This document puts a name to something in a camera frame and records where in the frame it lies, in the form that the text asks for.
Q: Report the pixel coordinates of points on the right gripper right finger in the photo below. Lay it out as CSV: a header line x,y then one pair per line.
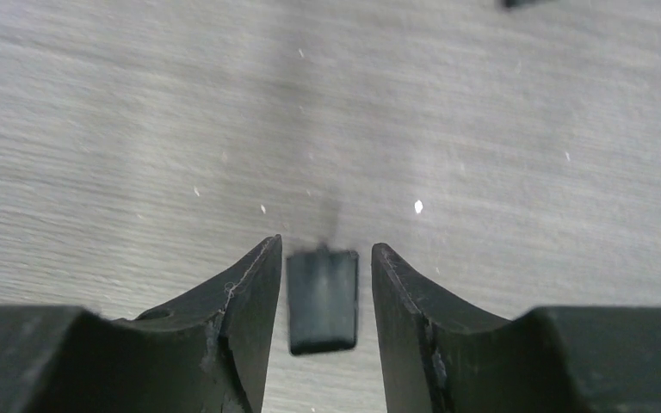
x,y
440,353

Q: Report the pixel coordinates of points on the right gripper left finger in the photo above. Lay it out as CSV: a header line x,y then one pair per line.
x,y
206,350

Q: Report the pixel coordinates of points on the small black battery door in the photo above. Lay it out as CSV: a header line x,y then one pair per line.
x,y
322,300

